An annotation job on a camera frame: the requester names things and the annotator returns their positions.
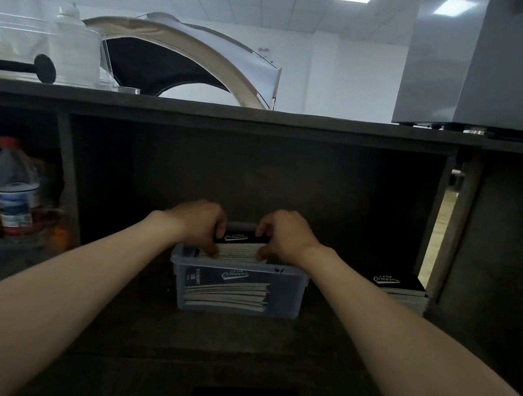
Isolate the person's right hand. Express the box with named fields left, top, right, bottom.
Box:
left=251, top=205, right=331, bottom=272

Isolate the person's left hand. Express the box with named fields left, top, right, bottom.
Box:
left=157, top=194, right=231, bottom=260

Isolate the black printed packet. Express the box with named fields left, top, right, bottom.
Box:
left=209, top=218, right=274, bottom=268

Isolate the person's right forearm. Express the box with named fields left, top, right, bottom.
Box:
left=277, top=242, right=523, bottom=396

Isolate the person's left forearm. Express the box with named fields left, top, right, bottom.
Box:
left=0, top=185, right=190, bottom=396

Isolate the row of black packets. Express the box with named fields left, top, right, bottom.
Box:
left=179, top=261, right=276, bottom=319

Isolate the clear plastic storage bin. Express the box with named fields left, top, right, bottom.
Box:
left=162, top=240, right=313, bottom=329

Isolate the dark wooden shelf cabinet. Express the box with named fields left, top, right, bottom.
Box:
left=0, top=57, right=523, bottom=396

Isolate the loose pile of black packets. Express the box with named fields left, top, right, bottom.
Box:
left=366, top=267, right=432, bottom=315

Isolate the beige and grey tent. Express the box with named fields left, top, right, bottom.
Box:
left=72, top=0, right=289, bottom=115

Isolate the clear bottle with red cap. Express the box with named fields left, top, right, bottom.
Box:
left=0, top=135, right=51, bottom=240

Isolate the clear plastic jar with lid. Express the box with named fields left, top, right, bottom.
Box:
left=42, top=1, right=112, bottom=91

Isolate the black dumbbell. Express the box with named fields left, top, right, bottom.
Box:
left=0, top=47, right=60, bottom=89

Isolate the grey metal appliance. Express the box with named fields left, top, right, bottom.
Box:
left=390, top=0, right=523, bottom=145

